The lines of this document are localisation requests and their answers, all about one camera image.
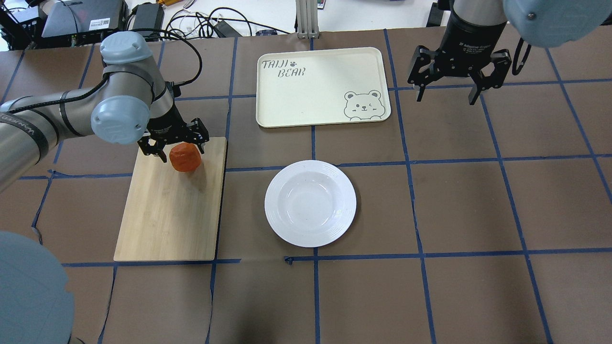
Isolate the black power adapter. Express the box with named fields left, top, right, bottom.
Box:
left=129, top=2, right=164, bottom=29

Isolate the bamboo cutting board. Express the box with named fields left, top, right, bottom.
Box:
left=113, top=137, right=227, bottom=262

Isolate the orange fruit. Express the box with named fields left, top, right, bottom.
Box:
left=170, top=143, right=202, bottom=172

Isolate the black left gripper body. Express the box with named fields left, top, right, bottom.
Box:
left=143, top=104, right=197, bottom=146

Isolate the cream bear tray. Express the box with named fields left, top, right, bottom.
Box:
left=255, top=46, right=391, bottom=128

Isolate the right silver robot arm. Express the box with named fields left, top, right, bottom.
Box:
left=407, top=0, right=612, bottom=105

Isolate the aluminium frame post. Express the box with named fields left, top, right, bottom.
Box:
left=295, top=0, right=320, bottom=39

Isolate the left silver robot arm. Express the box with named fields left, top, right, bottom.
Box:
left=1, top=31, right=209, bottom=344

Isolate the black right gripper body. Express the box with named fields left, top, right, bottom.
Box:
left=433, top=10, right=503, bottom=77

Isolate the white round plate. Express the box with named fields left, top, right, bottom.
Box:
left=264, top=160, right=358, bottom=248

